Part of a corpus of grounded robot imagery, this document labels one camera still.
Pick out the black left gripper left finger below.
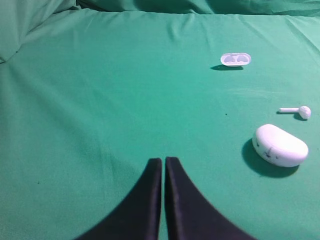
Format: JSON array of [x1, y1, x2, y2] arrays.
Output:
[[77, 158, 162, 240]]

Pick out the white earbud case body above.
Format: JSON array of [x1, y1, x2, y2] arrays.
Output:
[[252, 124, 309, 168]]

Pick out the white stemmed earbud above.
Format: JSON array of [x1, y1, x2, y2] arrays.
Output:
[[278, 105, 312, 120]]

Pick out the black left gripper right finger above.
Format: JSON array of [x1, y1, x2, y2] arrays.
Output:
[[164, 157, 254, 240]]

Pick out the green backdrop cloth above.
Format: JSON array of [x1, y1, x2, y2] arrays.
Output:
[[0, 0, 320, 65]]

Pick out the white earbud case lid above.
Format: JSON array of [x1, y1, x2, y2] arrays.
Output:
[[220, 52, 252, 67]]

